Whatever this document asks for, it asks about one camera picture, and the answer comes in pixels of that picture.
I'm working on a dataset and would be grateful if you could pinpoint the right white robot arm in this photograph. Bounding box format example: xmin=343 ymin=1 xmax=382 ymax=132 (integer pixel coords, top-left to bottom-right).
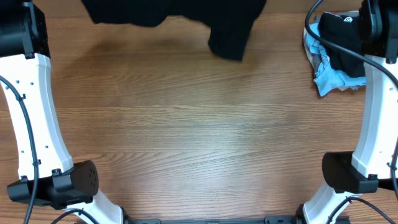
xmin=296 ymin=0 xmax=397 ymax=223

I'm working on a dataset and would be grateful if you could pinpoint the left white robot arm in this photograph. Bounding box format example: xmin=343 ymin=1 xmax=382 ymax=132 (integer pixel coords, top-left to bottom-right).
xmin=1 ymin=1 xmax=127 ymax=223

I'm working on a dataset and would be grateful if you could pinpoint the folded black polo shirt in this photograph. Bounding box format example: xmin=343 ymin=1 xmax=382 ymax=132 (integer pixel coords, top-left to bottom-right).
xmin=318 ymin=12 xmax=365 ymax=78

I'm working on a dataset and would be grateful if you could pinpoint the light blue folded garment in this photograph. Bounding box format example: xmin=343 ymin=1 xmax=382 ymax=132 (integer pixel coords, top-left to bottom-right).
xmin=305 ymin=22 xmax=367 ymax=98

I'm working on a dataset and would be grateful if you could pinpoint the black t-shirt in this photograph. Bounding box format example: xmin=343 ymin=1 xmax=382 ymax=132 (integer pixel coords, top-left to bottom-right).
xmin=81 ymin=0 xmax=267 ymax=62

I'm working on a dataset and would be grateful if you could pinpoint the beige grey folded garment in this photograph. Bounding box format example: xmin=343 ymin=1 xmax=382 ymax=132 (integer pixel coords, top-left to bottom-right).
xmin=303 ymin=11 xmax=368 ymax=91

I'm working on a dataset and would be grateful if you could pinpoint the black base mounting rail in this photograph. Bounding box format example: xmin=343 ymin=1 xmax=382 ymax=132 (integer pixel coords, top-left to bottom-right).
xmin=126 ymin=215 xmax=303 ymax=224

